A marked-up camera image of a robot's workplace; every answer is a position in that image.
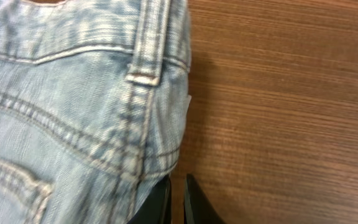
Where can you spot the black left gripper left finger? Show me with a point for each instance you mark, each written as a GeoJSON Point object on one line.
{"type": "Point", "coordinates": [157, 207]}

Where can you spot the light blue denim shorts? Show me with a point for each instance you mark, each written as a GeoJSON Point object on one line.
{"type": "Point", "coordinates": [93, 104]}

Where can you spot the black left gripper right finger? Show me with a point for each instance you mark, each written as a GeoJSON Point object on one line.
{"type": "Point", "coordinates": [198, 209]}

